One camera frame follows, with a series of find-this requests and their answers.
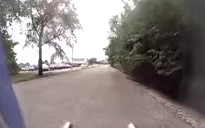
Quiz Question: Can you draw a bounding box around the low pale building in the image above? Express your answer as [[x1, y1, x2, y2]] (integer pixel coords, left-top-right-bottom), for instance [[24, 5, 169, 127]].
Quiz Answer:
[[71, 58, 88, 67]]

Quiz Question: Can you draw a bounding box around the thin pole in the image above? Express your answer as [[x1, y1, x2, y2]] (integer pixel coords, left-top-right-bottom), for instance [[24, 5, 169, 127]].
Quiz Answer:
[[71, 44, 75, 66]]

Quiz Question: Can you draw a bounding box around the grey asphalt road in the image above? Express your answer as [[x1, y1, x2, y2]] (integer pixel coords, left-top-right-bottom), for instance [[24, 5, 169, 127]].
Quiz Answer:
[[12, 64, 195, 128]]

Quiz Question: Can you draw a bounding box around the dense row of trees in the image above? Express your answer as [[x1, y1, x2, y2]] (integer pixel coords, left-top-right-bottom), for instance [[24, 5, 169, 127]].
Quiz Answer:
[[103, 0, 205, 111]]

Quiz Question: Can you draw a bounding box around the row of parked cars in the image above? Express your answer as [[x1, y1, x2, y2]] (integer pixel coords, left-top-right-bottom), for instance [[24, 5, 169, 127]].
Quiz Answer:
[[19, 62, 74, 72]]

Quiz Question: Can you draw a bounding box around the tall tree with thin trunk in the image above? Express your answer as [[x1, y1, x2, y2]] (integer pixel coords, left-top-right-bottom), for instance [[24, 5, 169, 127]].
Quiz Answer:
[[19, 0, 82, 77]]

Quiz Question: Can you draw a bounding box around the robot's own part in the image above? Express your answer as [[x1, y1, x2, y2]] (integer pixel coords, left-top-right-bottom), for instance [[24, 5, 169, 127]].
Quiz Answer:
[[61, 121, 72, 128], [127, 122, 137, 128]]

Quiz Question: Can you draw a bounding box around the grass strip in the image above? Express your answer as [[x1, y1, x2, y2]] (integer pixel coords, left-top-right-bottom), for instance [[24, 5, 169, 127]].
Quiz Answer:
[[10, 68, 74, 84]]

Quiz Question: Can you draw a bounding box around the gravel strip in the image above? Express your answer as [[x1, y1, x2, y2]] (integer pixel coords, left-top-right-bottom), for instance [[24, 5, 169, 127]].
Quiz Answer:
[[113, 66, 205, 128]]

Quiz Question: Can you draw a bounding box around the leafy tree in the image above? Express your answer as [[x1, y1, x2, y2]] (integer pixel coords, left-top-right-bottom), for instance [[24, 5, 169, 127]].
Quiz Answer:
[[0, 0, 28, 76]]

